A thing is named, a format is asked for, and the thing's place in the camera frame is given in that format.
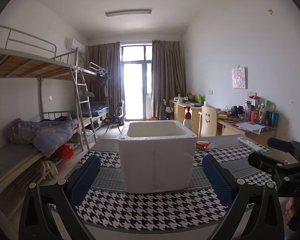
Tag person's right hand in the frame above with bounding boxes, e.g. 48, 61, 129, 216
285, 198, 300, 221

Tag teal bottle on desk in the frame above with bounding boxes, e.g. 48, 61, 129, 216
271, 112, 279, 128

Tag red bag under bed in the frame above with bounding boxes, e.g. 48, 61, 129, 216
55, 145, 74, 160

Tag red snack packet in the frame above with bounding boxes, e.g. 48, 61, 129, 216
196, 141, 211, 150

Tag white remote control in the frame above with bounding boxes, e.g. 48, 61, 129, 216
237, 137, 262, 152

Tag white papers on desk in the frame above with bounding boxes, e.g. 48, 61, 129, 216
236, 122, 264, 134

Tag houndstooth tablecloth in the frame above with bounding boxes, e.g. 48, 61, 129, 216
61, 135, 271, 239

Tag wooden smiley face chair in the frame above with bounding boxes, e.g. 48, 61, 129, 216
198, 106, 218, 137

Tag long wooden desk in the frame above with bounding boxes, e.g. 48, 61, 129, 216
170, 100, 276, 147

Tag white lotion pump bottle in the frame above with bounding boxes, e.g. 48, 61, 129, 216
183, 106, 192, 130

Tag blue plaid quilt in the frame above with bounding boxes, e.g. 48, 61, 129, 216
5, 117, 78, 157

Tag white styrofoam box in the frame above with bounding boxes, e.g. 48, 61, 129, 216
118, 120, 197, 194

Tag far metal bunk bed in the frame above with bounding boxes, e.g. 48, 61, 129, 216
73, 47, 126, 140

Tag metal bunk bed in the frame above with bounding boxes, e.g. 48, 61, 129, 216
0, 24, 98, 221
73, 47, 126, 140

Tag near metal bunk bed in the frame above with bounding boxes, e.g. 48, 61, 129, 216
0, 24, 98, 221

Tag black folding chair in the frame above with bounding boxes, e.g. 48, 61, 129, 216
106, 100, 125, 133

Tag left brown curtain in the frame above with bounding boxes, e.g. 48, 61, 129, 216
86, 42, 123, 120

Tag brown curtain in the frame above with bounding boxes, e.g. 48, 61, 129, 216
151, 40, 186, 118
86, 42, 123, 120

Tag right brown curtain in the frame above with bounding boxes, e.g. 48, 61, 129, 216
151, 40, 186, 118

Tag glass balcony door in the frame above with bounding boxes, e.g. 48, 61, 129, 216
121, 43, 152, 121

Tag white air conditioner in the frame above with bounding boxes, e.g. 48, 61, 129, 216
66, 38, 85, 54

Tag ceiling fluorescent lamp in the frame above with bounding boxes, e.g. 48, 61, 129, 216
105, 9, 152, 17

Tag pink cartoon wall poster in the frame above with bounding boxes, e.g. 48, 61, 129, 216
231, 66, 247, 89

